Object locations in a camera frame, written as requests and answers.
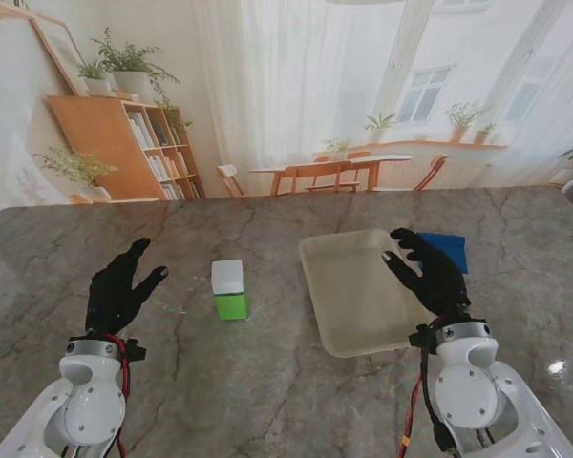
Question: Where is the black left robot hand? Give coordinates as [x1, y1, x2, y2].
[84, 237, 170, 341]

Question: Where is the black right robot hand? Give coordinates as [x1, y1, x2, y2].
[380, 227, 473, 319]

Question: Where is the blue plastic scraper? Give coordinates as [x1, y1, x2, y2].
[417, 232, 470, 275]

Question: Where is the translucent plastic baking tray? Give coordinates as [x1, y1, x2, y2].
[298, 227, 435, 359]

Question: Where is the white square jar lid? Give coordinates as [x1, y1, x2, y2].
[210, 259, 245, 297]

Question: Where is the green square glass jar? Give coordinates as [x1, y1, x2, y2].
[214, 291, 249, 321]

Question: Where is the leafy potted plant beside bookshelf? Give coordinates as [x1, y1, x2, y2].
[33, 147, 120, 204]

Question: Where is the white wooden dining table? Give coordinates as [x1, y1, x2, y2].
[247, 153, 413, 197]

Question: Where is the small windowsill plant orange pot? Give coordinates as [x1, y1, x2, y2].
[475, 121, 500, 146]

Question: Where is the tall windowsill plant orange pot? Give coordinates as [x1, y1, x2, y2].
[444, 100, 488, 143]

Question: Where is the wooden bookshelf with books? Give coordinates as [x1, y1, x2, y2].
[46, 94, 206, 201]

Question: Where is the small table plant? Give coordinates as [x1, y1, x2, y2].
[322, 137, 353, 161]

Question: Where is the wooden slat back chair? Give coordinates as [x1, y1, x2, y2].
[270, 160, 354, 197]

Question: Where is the broad leaf windowsill plant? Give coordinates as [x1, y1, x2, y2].
[363, 113, 397, 144]

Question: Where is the white seat wooden chair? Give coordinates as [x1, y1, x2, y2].
[216, 164, 247, 198]

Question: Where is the small potted plant white pot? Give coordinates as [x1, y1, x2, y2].
[75, 59, 116, 96]

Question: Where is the large potted plant white pot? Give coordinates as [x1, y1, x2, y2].
[91, 26, 180, 105]

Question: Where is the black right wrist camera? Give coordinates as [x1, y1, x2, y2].
[408, 323, 435, 352]

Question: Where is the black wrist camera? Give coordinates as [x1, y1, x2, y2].
[408, 323, 435, 352]
[123, 338, 148, 364]

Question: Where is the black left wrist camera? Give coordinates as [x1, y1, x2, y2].
[123, 338, 148, 364]

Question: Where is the red black left arm cable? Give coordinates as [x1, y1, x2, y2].
[59, 336, 135, 458]

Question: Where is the red black arm cable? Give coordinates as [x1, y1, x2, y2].
[398, 319, 459, 458]
[59, 336, 135, 458]

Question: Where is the red black right arm cable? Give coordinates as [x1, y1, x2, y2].
[398, 319, 459, 458]

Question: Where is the wooden picture frame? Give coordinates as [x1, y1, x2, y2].
[31, 16, 91, 97]

